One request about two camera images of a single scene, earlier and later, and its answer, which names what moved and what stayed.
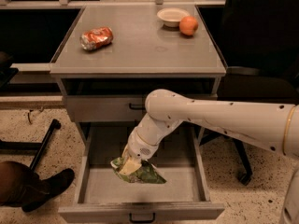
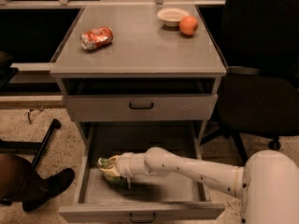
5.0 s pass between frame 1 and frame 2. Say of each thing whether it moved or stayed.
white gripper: moved
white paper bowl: stayed
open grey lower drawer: stayed
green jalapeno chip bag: moved
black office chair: stayed
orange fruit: stayed
